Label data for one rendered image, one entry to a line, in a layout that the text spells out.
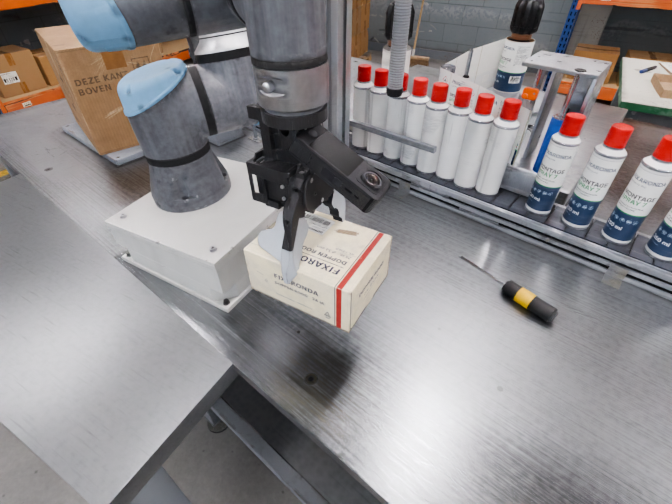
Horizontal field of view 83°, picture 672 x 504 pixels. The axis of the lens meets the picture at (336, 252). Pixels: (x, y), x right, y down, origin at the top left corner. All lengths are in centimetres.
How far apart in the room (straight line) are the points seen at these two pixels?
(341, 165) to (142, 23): 23
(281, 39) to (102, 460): 54
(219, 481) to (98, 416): 85
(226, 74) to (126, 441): 57
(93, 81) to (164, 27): 78
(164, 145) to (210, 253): 20
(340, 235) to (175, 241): 30
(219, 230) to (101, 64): 66
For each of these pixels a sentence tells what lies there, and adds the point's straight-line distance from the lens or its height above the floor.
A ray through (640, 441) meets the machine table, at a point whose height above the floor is 83.
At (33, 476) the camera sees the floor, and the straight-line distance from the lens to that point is 173.
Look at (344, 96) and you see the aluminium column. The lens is 90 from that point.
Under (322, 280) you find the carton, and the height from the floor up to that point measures 102.
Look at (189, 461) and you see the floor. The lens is 152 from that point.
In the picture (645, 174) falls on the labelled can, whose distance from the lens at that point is 85.
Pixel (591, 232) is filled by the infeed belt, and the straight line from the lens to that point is 92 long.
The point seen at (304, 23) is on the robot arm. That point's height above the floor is 128.
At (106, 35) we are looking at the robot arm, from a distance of 46.
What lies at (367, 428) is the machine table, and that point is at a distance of 57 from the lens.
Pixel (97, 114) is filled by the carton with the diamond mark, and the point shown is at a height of 96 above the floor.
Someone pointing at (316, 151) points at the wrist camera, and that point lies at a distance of 41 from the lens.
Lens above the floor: 135
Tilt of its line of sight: 41 degrees down
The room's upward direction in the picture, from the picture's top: straight up
